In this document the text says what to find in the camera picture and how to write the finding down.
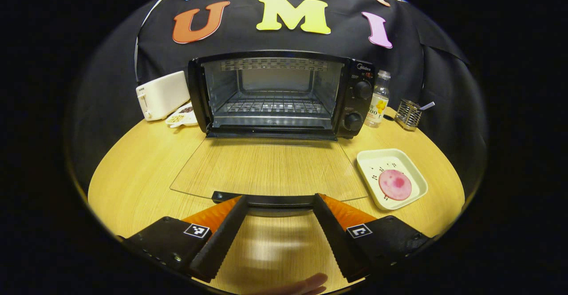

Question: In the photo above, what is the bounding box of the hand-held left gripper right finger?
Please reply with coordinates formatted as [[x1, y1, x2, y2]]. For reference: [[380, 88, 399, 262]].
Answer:
[[313, 193, 433, 283]]

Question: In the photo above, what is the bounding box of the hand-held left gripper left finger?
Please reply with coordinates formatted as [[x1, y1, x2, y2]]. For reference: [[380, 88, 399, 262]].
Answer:
[[118, 194, 249, 283]]

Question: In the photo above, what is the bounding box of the pink ham slice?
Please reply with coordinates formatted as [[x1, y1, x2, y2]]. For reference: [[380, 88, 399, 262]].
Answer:
[[378, 169, 413, 201]]

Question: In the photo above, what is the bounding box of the white square plate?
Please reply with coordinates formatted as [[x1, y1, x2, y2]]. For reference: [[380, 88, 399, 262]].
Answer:
[[356, 148, 429, 211]]

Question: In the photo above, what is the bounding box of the black electric oven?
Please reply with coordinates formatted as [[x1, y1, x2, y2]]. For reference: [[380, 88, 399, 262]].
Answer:
[[170, 50, 377, 218]]

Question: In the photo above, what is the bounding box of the white divided snack dish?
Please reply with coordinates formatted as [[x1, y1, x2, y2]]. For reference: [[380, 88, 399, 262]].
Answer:
[[165, 102, 199, 129]]

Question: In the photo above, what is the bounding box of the clear bottle with yellow label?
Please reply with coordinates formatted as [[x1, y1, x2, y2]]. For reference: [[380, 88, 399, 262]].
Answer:
[[365, 70, 391, 128]]

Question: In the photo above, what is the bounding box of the white toaster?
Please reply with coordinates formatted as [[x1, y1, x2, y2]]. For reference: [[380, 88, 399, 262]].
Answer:
[[136, 71, 191, 122]]

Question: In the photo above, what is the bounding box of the wire mesh utensil holder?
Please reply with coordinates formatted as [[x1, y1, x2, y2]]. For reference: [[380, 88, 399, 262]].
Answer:
[[394, 99, 423, 131]]

